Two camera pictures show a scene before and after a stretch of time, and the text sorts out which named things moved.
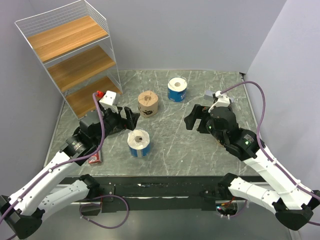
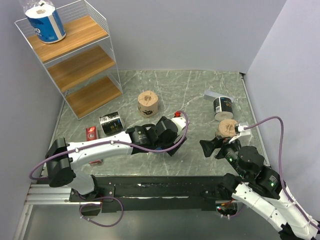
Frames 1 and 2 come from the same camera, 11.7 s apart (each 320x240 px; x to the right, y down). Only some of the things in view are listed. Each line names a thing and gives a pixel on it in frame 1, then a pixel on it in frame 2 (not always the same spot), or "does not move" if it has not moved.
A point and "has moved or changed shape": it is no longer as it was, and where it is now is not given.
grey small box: (208, 95) does not move
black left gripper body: (111, 121) to (170, 143)
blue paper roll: (138, 141) has moved or changed shape
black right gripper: (196, 112) to (207, 145)
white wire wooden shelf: (73, 42) does not move
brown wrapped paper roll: (148, 102) does not move
